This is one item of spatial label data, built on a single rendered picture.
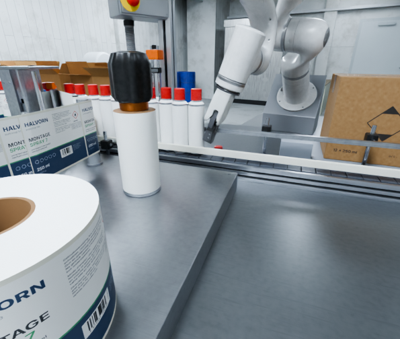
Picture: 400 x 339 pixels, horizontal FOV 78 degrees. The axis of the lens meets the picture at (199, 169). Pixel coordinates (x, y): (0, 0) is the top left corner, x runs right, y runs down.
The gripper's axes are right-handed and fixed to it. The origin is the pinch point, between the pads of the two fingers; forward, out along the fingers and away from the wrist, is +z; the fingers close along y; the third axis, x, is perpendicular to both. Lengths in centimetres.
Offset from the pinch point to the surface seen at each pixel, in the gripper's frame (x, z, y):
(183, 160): -4.1, 9.2, 5.5
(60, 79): -195, 68, -142
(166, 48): -27.7, -17.3, -13.1
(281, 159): 22.3, -4.5, 4.4
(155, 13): -31.8, -26.1, -8.1
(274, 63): -26, -8, -662
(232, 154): 9.2, 0.6, 4.3
